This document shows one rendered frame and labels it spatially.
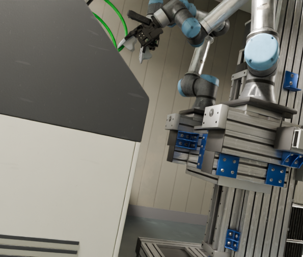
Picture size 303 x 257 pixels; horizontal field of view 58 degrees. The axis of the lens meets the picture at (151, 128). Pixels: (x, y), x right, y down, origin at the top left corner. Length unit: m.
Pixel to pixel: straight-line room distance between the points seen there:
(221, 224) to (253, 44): 0.83
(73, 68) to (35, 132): 0.24
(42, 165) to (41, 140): 0.08
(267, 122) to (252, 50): 0.29
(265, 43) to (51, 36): 0.73
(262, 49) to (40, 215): 0.94
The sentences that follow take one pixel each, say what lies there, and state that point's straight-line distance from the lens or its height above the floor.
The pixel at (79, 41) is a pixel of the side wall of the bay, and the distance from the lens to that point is 0.99.
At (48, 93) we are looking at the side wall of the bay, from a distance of 0.95.
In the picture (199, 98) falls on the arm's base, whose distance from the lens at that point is 1.63.
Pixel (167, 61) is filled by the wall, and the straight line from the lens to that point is 3.31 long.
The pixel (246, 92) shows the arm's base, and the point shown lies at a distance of 1.20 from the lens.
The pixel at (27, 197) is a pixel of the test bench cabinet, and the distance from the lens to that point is 0.97.
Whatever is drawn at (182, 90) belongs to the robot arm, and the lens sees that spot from 1.75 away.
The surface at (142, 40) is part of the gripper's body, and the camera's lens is 1.28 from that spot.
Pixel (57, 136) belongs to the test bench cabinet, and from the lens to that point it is 0.94.
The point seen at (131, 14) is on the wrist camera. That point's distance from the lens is 1.33.
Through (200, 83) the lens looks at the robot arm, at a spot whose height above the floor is 1.21.
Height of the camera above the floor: 0.78
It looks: 4 degrees up
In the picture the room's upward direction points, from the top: 11 degrees clockwise
